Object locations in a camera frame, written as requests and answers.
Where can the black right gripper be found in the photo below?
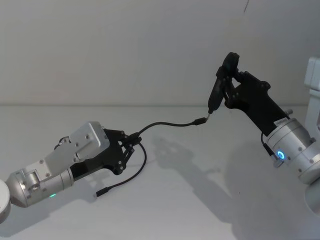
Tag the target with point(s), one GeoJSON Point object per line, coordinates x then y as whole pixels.
{"type": "Point", "coordinates": [257, 100]}

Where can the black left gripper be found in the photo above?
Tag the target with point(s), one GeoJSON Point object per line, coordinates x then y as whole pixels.
{"type": "Point", "coordinates": [113, 155]}

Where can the slim black handheld device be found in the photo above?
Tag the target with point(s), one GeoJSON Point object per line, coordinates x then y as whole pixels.
{"type": "Point", "coordinates": [215, 97]}

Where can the white table cloth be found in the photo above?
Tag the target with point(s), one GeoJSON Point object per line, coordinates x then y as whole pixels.
{"type": "Point", "coordinates": [175, 200]}

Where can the white curtain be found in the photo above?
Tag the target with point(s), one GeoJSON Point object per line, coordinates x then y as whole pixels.
{"type": "Point", "coordinates": [125, 50]}

